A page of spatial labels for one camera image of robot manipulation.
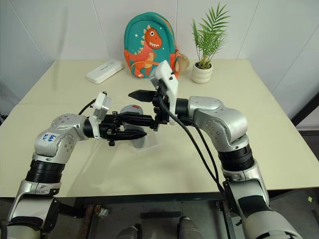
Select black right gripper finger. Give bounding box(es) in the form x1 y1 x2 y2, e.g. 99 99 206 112
123 114 157 129
128 90 157 103

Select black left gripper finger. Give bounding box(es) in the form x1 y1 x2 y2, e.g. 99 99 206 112
119 112 140 125
117 130 148 141

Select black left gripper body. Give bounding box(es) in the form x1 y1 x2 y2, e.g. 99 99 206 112
98 112 123 148

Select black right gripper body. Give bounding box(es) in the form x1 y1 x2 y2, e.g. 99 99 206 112
151 83 173 132

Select grey jar lid red label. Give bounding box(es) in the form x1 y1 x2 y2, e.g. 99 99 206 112
120 104 144 116

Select clear plastic jar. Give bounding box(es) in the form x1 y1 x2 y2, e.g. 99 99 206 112
130 123 149 150

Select white rectangular case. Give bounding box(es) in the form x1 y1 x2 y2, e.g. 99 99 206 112
86 59 125 85

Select white ribbed plant pot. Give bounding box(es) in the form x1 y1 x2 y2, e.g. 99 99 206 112
191 61 214 85

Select teal dinosaur backpack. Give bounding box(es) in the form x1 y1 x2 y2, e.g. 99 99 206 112
123 12 180 80

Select white sticker blue writing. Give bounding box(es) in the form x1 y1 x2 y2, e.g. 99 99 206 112
39 132 60 144

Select rusty metal bar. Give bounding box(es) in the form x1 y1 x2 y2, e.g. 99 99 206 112
79 204 101 239

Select green artificial palm plant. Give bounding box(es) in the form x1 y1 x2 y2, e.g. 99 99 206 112
191 2 231 69

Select grey rounded shape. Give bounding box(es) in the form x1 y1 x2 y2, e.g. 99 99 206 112
116 223 143 239
177 216 202 239

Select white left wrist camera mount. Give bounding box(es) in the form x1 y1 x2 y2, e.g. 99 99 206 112
90 91 112 139

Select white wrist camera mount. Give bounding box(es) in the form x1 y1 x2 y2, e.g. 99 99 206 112
149 60 179 125
90 91 112 139

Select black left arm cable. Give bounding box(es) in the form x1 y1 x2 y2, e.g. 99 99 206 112
78 99 97 116

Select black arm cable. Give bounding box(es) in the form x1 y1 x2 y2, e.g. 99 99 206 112
78 99 97 116
178 119 229 197
159 96 226 200

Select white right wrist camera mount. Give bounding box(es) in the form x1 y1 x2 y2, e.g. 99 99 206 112
149 60 179 125

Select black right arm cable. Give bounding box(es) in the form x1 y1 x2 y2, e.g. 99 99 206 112
178 119 229 197
159 96 226 200

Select beige plush keychain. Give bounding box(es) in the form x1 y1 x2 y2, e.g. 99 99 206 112
174 51 190 72

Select black metal table frame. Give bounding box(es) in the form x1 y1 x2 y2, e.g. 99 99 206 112
0 185 319 239

